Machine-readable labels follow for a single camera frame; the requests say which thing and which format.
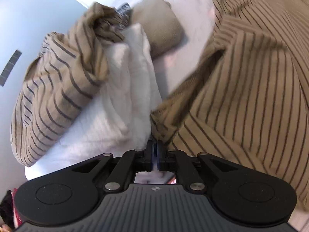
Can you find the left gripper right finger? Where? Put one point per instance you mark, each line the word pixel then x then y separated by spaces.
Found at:
pixel 183 166

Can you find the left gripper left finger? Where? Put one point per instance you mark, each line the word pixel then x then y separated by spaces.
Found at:
pixel 126 167

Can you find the brown striped shirt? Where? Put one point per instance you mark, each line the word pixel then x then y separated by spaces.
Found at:
pixel 247 100

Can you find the white folded towel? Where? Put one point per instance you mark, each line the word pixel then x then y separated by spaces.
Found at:
pixel 118 117

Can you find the red plastic bag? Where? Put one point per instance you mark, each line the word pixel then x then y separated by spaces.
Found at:
pixel 7 209

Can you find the tan folded garment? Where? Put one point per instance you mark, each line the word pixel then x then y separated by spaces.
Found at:
pixel 160 24

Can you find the dark floral garment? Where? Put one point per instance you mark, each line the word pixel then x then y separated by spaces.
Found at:
pixel 124 12

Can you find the polka dot bed sheet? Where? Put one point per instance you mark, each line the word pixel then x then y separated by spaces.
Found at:
pixel 197 20

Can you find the grey wall switch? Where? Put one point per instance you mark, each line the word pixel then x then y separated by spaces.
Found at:
pixel 9 67

